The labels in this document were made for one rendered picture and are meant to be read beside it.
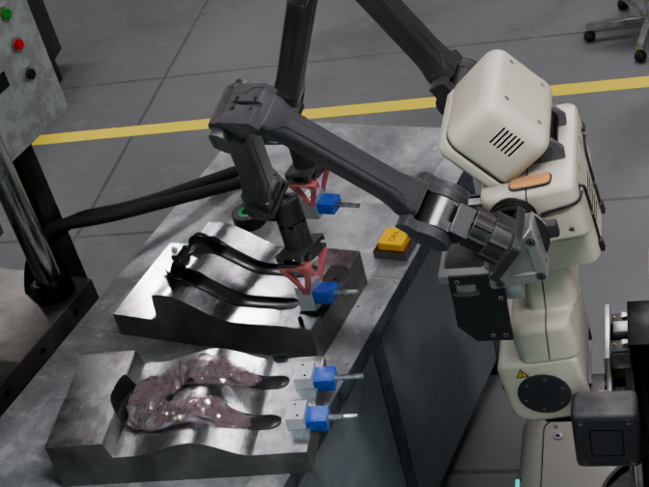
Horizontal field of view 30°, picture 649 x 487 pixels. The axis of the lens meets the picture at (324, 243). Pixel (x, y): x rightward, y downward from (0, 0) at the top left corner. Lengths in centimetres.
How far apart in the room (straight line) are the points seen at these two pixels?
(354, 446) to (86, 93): 335
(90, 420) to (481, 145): 92
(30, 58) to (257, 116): 120
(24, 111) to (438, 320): 113
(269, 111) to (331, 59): 345
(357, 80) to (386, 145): 204
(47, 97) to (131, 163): 197
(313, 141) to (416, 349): 108
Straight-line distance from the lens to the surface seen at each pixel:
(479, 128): 206
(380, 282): 265
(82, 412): 241
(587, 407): 236
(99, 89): 570
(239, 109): 194
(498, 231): 202
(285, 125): 193
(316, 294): 244
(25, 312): 297
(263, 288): 259
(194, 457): 230
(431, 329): 299
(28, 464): 253
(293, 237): 239
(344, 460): 262
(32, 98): 303
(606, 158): 437
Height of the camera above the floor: 242
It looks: 35 degrees down
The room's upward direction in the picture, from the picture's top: 15 degrees counter-clockwise
